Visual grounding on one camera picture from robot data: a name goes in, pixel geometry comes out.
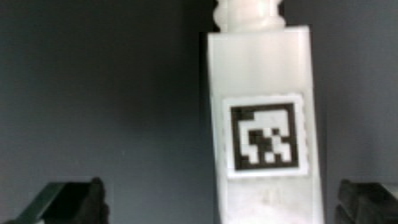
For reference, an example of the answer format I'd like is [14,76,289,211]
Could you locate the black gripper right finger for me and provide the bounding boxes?
[333,179,398,224]

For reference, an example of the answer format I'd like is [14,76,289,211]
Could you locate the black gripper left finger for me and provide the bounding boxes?
[14,178,110,224]

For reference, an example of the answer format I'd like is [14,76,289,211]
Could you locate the white table leg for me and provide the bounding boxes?
[207,0,323,224]

